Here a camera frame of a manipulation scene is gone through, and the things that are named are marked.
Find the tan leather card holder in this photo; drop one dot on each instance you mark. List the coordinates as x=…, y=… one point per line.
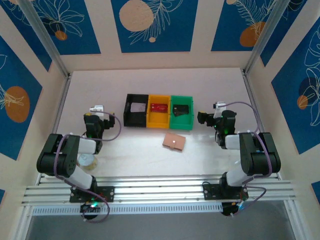
x=172, y=146

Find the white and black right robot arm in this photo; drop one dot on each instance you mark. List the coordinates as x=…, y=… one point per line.
x=262, y=155

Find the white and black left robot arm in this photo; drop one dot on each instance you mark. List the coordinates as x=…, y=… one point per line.
x=53, y=157

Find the black card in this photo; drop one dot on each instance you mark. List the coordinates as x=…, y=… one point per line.
x=181, y=110

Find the white card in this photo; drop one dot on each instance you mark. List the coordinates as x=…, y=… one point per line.
x=138, y=107

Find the red printed card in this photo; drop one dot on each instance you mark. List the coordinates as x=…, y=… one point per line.
x=158, y=107

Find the black plastic bin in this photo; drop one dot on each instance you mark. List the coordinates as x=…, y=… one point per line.
x=127, y=110

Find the green plastic bin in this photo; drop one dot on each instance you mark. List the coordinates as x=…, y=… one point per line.
x=181, y=123

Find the printed tin can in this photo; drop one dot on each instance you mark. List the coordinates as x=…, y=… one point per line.
x=87, y=162

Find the yellow plastic bin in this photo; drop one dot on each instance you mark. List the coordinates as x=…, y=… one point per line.
x=157, y=121

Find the black controller board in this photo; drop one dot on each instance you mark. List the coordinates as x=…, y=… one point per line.
x=88, y=208
x=227, y=210

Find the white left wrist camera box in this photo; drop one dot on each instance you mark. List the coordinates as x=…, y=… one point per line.
x=97, y=108

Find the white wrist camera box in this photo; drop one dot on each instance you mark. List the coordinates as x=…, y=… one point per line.
x=220, y=105
x=97, y=108

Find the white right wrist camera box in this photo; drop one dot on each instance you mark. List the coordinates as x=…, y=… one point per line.
x=220, y=105

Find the aluminium table side rail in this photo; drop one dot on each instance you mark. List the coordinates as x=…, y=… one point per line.
x=60, y=110
x=250, y=90

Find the blue floral wall panel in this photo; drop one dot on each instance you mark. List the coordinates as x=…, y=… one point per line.
x=287, y=30
x=75, y=37
x=25, y=42
x=287, y=120
x=225, y=37
x=25, y=140
x=175, y=37

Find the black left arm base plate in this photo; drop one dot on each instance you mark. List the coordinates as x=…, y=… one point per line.
x=108, y=193

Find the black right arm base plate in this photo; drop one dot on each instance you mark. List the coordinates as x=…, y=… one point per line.
x=208, y=191

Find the aluminium mounting rail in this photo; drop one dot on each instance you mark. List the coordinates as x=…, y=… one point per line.
x=162, y=190

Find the aluminium frame post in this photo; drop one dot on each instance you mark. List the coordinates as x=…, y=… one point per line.
x=265, y=37
x=45, y=37

